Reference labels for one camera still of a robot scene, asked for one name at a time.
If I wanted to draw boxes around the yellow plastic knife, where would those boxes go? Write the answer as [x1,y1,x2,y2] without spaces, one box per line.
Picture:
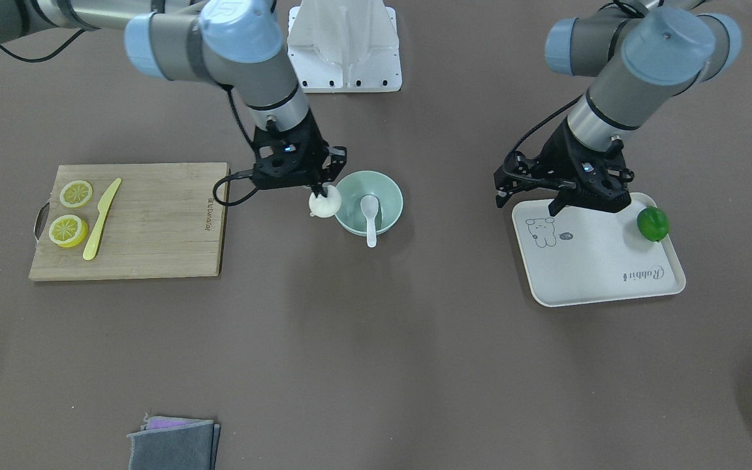
[82,178,123,260]

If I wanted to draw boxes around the beige rabbit serving tray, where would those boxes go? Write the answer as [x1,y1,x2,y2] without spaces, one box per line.
[511,193,686,307]

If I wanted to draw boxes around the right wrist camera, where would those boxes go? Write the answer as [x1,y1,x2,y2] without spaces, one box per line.
[249,144,317,190]

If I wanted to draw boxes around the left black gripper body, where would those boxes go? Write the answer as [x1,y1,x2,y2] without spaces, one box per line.
[532,120,624,197]

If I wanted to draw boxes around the green lime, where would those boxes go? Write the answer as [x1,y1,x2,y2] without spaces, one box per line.
[636,206,670,243]

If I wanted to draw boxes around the light green bowl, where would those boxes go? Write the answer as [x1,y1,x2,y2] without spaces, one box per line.
[335,170,405,237]

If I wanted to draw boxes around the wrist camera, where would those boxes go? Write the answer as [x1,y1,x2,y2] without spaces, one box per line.
[560,151,635,213]
[249,144,317,190]

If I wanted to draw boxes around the grey folded cloth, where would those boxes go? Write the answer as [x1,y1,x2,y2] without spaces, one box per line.
[128,415,221,469]

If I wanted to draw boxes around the white ceramic soup spoon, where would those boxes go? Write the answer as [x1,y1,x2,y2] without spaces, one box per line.
[359,195,380,249]

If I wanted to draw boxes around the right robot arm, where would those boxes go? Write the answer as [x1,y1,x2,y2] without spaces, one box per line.
[0,1,347,199]

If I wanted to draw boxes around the white steamed bun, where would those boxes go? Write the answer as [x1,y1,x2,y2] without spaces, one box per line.
[308,185,343,218]

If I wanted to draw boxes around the bamboo cutting board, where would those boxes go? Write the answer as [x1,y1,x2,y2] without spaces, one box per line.
[29,163,229,281]

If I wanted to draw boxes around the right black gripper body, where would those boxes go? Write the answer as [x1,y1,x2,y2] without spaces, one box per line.
[253,111,329,190]

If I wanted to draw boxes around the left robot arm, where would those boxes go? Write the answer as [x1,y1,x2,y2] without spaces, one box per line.
[493,1,743,216]

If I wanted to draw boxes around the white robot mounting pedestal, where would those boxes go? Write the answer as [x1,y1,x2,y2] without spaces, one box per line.
[287,1,403,93]

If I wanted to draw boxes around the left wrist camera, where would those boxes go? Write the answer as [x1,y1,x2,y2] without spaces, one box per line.
[560,151,635,213]

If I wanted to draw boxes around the thick lemon half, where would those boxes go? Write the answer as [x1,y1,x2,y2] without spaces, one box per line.
[48,214,89,249]

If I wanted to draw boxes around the thin lemon slice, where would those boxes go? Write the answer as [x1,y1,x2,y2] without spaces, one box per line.
[59,180,95,208]

